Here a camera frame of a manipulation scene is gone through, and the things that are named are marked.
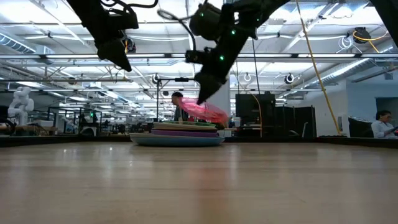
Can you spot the orange plastic plate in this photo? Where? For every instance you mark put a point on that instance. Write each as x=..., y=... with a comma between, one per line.
x=186, y=127

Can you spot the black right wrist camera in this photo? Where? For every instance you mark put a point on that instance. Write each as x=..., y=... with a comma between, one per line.
x=205, y=21

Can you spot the black monitor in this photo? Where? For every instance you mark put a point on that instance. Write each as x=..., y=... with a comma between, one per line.
x=252, y=109

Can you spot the white column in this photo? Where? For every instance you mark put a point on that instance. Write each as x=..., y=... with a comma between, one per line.
x=224, y=99

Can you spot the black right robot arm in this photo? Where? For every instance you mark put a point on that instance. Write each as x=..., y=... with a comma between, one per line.
x=248, y=12

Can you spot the dark plastic plate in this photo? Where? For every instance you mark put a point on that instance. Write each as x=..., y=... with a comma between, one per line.
x=183, y=133

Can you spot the red transparent plastic plate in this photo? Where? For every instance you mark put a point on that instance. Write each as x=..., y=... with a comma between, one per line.
x=205, y=112

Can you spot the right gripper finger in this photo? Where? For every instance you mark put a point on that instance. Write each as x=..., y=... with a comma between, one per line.
x=217, y=81
x=203, y=91

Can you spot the person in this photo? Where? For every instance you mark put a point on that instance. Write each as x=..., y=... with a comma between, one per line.
x=178, y=99
x=381, y=127

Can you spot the black metal stand frame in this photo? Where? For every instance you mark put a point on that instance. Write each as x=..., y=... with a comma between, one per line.
x=182, y=79

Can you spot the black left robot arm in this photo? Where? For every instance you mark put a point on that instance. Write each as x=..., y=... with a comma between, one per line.
x=90, y=15

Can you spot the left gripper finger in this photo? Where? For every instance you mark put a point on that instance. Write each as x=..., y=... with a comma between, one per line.
x=122, y=60
x=107, y=51

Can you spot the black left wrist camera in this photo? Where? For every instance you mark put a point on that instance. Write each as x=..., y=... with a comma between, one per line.
x=124, y=20

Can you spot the large plastic plate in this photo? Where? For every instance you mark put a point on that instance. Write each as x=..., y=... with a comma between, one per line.
x=177, y=141

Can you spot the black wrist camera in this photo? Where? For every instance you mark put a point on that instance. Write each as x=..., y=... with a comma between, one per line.
x=124, y=20
x=205, y=21

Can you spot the black chair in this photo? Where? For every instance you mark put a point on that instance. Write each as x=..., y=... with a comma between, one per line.
x=360, y=127

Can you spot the black partition panel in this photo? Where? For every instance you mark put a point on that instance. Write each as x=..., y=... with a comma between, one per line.
x=298, y=121

